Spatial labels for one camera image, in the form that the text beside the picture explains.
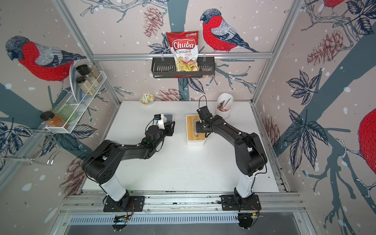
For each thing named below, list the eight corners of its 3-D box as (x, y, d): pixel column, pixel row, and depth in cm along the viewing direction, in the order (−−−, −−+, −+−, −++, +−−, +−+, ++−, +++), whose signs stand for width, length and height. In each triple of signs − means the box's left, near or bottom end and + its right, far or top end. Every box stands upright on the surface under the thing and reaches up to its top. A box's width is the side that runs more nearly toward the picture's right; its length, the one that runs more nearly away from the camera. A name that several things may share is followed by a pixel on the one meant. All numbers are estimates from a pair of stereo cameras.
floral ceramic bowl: (139, 106, 122) (138, 102, 118) (142, 98, 128) (141, 93, 124) (154, 106, 122) (152, 102, 118) (156, 98, 128) (155, 93, 124)
